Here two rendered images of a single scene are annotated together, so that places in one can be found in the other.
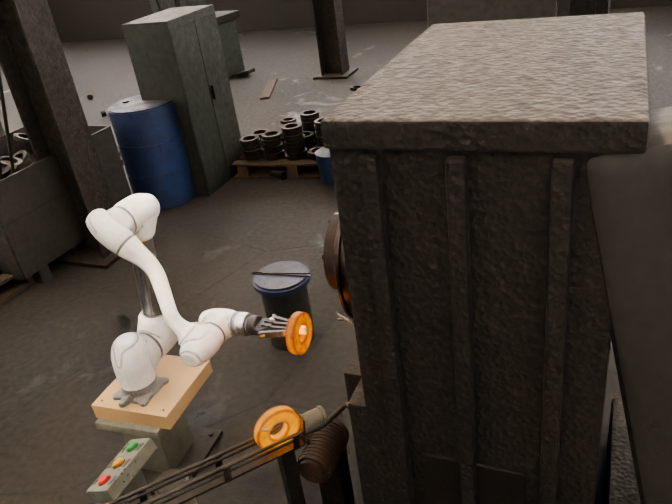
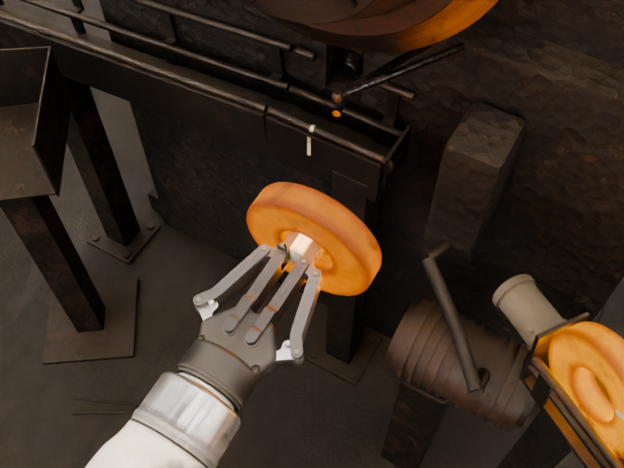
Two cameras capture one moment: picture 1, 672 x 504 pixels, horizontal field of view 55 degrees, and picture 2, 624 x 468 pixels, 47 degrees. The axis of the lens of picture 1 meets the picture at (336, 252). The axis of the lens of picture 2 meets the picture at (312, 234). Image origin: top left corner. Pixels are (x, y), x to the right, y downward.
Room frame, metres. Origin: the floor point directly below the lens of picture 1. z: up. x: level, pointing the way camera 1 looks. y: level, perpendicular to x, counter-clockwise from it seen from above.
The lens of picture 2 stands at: (1.88, 0.60, 1.48)
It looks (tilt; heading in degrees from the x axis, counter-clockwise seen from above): 56 degrees down; 274
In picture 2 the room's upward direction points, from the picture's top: straight up
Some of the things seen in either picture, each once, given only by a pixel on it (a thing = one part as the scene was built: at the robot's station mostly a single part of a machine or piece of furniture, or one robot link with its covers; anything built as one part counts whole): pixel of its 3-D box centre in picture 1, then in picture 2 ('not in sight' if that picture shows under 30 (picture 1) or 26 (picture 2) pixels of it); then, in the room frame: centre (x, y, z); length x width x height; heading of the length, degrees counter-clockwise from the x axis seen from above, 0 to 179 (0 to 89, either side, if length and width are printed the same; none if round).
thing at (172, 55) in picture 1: (191, 102); not in sight; (5.72, 1.08, 0.75); 0.70 x 0.48 x 1.50; 154
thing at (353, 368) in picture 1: (365, 394); (471, 187); (1.70, -0.03, 0.68); 0.11 x 0.08 x 0.24; 64
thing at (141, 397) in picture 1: (137, 387); not in sight; (2.21, 0.94, 0.45); 0.22 x 0.18 x 0.06; 153
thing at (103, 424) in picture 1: (147, 405); not in sight; (2.23, 0.93, 0.33); 0.32 x 0.32 x 0.04; 68
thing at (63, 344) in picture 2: not in sight; (32, 234); (2.46, -0.11, 0.36); 0.26 x 0.20 x 0.72; 9
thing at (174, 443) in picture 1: (157, 433); not in sight; (2.23, 0.93, 0.16); 0.40 x 0.40 x 0.31; 68
